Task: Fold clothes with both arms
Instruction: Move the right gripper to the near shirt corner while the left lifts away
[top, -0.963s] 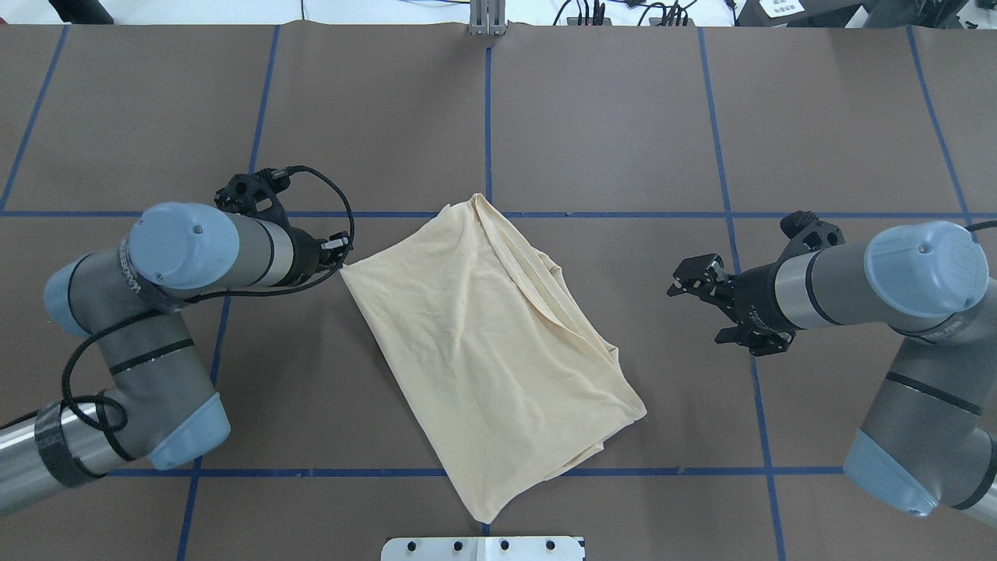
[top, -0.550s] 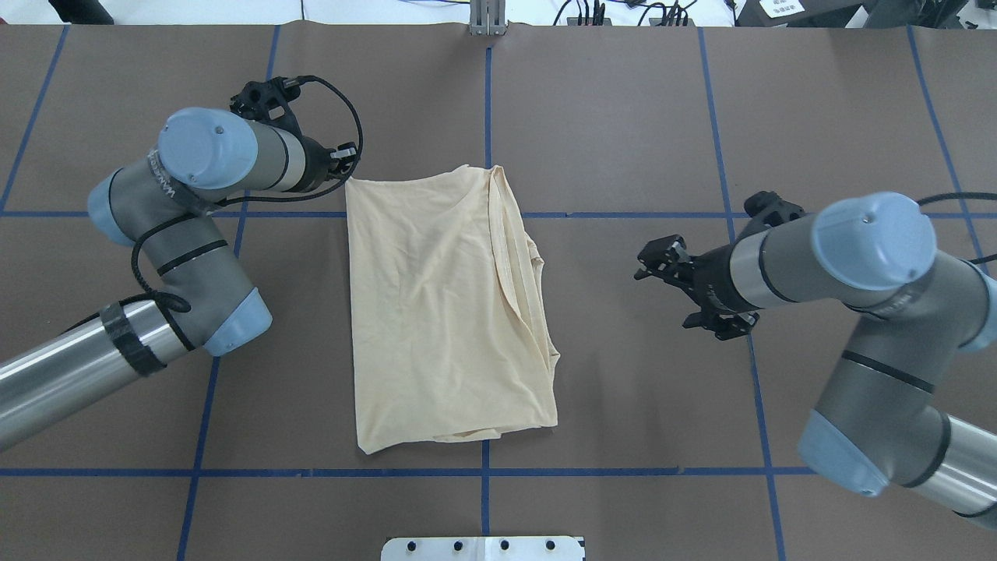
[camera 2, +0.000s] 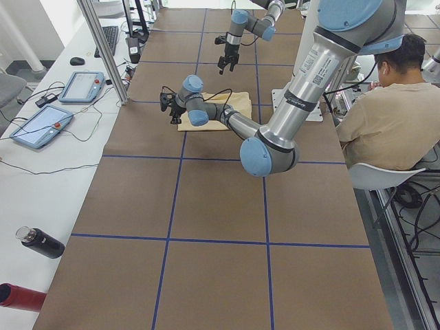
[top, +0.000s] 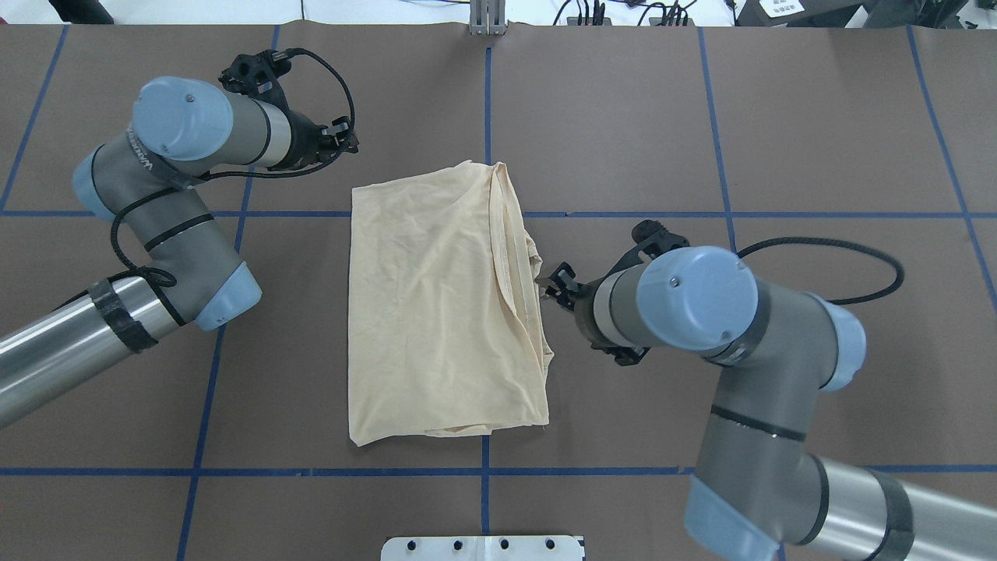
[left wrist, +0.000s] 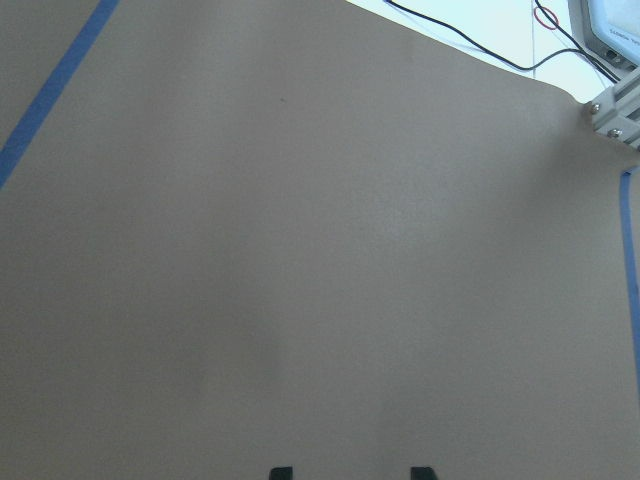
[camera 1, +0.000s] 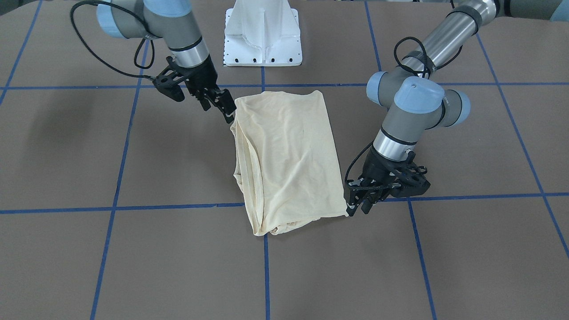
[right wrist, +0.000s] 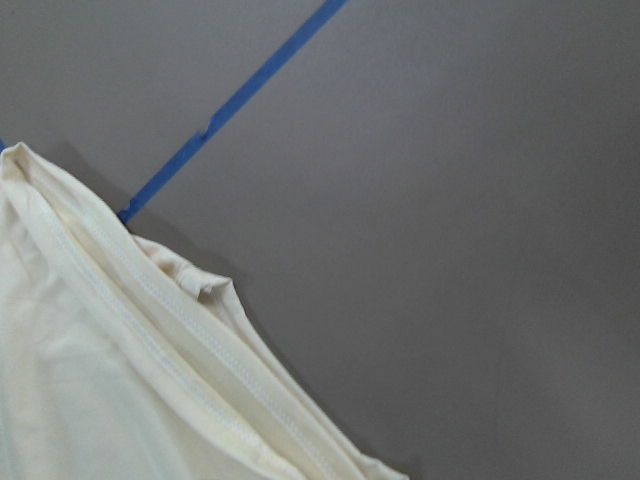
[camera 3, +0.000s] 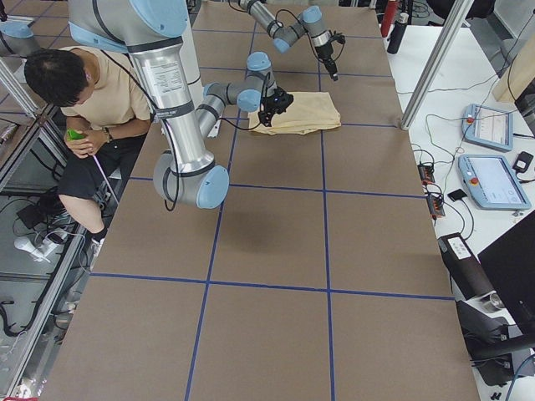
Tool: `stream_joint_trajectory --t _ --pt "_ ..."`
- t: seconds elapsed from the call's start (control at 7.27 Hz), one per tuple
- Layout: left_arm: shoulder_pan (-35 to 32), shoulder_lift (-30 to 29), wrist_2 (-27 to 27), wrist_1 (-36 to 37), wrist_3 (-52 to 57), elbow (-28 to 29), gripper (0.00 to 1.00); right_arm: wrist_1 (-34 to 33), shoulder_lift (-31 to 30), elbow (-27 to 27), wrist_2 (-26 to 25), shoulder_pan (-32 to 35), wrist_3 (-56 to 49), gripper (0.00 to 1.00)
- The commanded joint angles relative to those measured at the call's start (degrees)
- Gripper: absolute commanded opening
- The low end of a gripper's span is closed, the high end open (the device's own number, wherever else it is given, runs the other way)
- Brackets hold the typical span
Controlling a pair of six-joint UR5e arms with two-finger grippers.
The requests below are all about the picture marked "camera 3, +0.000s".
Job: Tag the small black square pad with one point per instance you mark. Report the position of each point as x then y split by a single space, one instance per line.
457 195

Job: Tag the upper orange connector board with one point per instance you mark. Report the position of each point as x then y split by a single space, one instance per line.
426 173

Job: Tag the green phone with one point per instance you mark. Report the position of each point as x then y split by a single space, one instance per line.
73 134

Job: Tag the blue teach pendant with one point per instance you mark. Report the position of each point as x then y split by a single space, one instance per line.
491 183
488 127

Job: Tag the red cylinder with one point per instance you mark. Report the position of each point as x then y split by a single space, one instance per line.
391 7

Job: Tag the black monitor stand base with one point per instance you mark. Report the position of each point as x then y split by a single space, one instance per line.
497 348

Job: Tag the black power brick with label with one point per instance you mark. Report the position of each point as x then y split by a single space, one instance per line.
463 266

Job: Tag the beige long-sleeve printed shirt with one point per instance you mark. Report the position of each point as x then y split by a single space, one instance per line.
309 112

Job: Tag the orange connector board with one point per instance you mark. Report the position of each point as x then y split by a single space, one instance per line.
426 173
435 204

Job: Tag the wooden board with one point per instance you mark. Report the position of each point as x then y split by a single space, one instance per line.
519 74

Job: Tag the white power strip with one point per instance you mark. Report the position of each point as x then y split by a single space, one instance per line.
38 253

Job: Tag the black monitor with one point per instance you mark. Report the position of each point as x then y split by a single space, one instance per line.
508 263

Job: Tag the silver grey blue arm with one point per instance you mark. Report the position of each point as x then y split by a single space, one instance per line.
285 28
152 33

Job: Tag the lower blue teach pendant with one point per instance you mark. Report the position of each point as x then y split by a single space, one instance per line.
491 183

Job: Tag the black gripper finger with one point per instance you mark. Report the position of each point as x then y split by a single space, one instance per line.
263 117
268 118
329 65
334 72

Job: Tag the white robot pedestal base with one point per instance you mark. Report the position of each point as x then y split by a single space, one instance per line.
190 66

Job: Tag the black power adapter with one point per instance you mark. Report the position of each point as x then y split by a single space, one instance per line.
522 162

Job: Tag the upper blue teach pendant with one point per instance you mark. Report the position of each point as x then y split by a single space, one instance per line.
488 127

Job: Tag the lower orange connector board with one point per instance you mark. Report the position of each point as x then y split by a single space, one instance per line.
435 204

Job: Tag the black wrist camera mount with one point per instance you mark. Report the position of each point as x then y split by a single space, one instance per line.
337 37
282 101

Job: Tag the black bottle clear cap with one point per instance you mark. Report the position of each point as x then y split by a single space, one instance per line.
397 34

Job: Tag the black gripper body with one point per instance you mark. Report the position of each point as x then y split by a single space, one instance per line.
270 108
325 54

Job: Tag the aluminium frame post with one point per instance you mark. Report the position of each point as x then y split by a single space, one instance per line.
448 34

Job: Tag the seated person in beige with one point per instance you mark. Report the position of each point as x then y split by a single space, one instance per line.
101 101

